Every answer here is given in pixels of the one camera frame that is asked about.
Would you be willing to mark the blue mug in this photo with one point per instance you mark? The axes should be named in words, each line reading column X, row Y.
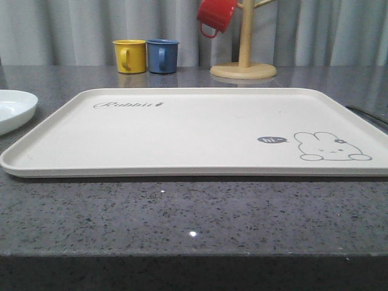
column 162, row 55

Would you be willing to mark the white round plate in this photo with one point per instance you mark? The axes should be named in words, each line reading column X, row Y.
column 17, row 108

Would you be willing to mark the yellow mug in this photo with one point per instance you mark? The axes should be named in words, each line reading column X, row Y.
column 131, row 56

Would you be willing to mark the grey curtain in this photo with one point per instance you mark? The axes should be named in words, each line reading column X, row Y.
column 295, row 33

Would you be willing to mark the silver metal fork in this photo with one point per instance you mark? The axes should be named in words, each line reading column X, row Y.
column 371, row 117

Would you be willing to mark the cream rabbit serving tray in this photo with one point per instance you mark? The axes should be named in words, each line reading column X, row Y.
column 199, row 131

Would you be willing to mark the red mug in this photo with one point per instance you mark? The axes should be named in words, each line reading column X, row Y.
column 216, row 14

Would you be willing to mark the wooden mug tree stand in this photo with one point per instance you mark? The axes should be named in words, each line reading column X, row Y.
column 245, row 68

